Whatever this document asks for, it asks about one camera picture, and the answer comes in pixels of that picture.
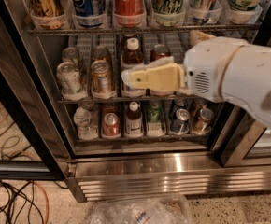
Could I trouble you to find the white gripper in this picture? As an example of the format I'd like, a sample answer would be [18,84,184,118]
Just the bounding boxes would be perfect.
[121,30,248,103]

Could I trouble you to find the orange can top shelf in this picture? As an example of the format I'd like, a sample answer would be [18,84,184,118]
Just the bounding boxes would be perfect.
[30,0,64,30]

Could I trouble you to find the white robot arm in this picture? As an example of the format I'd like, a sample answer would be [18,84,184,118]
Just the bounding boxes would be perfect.
[121,30,271,129]

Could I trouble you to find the red Coca-Cola can rear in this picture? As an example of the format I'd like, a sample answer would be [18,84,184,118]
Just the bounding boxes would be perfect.
[150,44,171,62]

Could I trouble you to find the green tall can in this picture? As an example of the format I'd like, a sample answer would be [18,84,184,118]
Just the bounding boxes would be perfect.
[151,0,184,26]

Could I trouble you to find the brown tea bottle middle shelf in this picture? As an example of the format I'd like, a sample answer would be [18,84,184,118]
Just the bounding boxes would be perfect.
[121,38,146,97]

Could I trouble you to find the brown tea bottle shelf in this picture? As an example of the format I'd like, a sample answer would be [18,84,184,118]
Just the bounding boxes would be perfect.
[121,38,146,97]
[125,102,142,137]

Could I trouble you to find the green can bottom shelf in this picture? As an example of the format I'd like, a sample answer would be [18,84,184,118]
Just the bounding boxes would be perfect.
[148,100,162,123]

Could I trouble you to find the blue can bottom shelf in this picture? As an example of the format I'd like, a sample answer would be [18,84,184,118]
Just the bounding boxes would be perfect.
[170,109,190,133]

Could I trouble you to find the red Coca-Cola can top shelf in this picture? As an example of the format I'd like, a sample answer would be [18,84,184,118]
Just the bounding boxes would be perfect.
[114,0,144,27]

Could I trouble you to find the gold can bottom shelf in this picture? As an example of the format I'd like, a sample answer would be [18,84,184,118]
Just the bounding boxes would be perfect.
[192,108,214,135]

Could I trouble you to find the gold can rear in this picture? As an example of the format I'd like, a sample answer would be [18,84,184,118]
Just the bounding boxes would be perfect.
[92,46,112,63]

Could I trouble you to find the brown tea bottle bottom shelf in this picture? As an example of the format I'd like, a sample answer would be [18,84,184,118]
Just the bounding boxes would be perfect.
[125,102,142,137]

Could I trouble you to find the gold can front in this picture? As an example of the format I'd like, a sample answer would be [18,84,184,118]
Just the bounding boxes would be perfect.
[91,60,114,99]

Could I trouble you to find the red can bottom shelf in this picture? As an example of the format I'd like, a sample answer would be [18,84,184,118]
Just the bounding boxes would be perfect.
[103,113,120,138]

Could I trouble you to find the blue Pepsi can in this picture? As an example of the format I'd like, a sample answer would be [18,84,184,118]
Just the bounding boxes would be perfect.
[72,0,106,28]

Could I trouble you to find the silver can rear left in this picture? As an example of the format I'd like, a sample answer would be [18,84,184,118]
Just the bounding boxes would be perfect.
[62,47,81,66]

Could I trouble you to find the silver can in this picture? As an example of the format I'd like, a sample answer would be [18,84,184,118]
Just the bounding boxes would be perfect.
[62,47,81,66]
[57,62,87,101]

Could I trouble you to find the silver can front left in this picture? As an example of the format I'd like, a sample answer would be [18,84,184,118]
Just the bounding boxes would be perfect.
[57,62,87,101]

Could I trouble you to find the stainless fridge base grille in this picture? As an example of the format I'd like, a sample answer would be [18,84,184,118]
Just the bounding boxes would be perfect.
[65,153,271,203]

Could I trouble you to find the open glass fridge door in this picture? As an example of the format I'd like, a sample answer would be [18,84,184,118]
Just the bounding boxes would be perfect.
[0,0,71,180]

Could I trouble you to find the clear plastic bag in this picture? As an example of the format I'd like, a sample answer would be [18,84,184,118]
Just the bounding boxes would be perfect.
[85,194,193,224]

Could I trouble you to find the middle wire shelf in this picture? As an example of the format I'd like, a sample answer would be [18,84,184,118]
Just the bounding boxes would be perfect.
[58,94,196,105]

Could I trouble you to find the wire shelf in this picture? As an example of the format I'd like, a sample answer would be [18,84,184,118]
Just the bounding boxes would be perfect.
[27,23,261,36]
[58,94,196,105]

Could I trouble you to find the top wire shelf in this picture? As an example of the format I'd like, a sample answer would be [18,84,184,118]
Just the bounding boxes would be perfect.
[27,23,261,36]

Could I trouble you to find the orange cable on floor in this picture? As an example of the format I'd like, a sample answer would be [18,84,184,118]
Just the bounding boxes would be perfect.
[0,106,50,224]

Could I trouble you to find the black cables on floor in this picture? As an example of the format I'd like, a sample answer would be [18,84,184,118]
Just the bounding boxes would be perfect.
[0,121,68,224]

